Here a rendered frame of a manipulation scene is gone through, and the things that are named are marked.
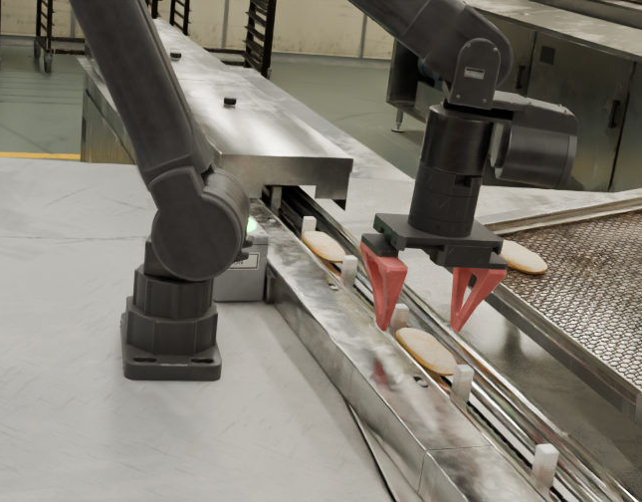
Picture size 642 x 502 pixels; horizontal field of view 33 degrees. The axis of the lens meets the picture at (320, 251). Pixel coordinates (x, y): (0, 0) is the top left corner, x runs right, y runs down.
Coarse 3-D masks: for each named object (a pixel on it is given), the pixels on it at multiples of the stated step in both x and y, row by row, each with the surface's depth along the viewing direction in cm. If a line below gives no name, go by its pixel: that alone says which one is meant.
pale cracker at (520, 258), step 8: (504, 240) 117; (504, 248) 115; (512, 248) 115; (520, 248) 115; (504, 256) 113; (512, 256) 113; (520, 256) 112; (528, 256) 112; (536, 256) 113; (512, 264) 112; (520, 264) 111; (528, 264) 111; (536, 264) 111; (544, 264) 111; (528, 272) 111; (536, 272) 110
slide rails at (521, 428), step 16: (288, 192) 147; (272, 208) 139; (288, 208) 140; (304, 208) 141; (288, 224) 133; (320, 224) 135; (336, 240) 129; (336, 272) 118; (352, 288) 114; (368, 288) 115; (368, 304) 110; (416, 320) 108; (480, 384) 95; (480, 400) 92; (496, 400) 92; (496, 416) 89; (512, 416) 89; (512, 432) 87; (528, 432) 87; (528, 448) 85; (560, 464) 82; (560, 480) 80; (576, 480) 80; (544, 496) 78; (576, 496) 78; (592, 496) 78
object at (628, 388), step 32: (512, 224) 122; (544, 224) 123; (640, 224) 122; (544, 256) 115; (576, 256) 114; (608, 256) 114; (512, 288) 108; (544, 288) 107; (608, 288) 106; (640, 288) 106; (544, 320) 98; (576, 320) 100; (608, 320) 100; (640, 320) 100; (576, 352) 94; (640, 352) 94; (640, 384) 88
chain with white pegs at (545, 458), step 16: (272, 192) 142; (304, 224) 130; (352, 256) 118; (352, 272) 118; (400, 304) 106; (400, 320) 105; (464, 368) 93; (448, 384) 97; (464, 384) 93; (464, 400) 93; (480, 416) 91; (496, 432) 89; (512, 448) 86; (544, 448) 80; (528, 464) 84; (544, 464) 80; (544, 480) 81; (560, 496) 80
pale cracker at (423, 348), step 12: (396, 336) 102; (408, 336) 101; (420, 336) 101; (432, 336) 102; (408, 348) 99; (420, 348) 99; (432, 348) 99; (444, 348) 99; (420, 360) 97; (432, 360) 97; (444, 360) 97; (432, 372) 96; (444, 372) 95
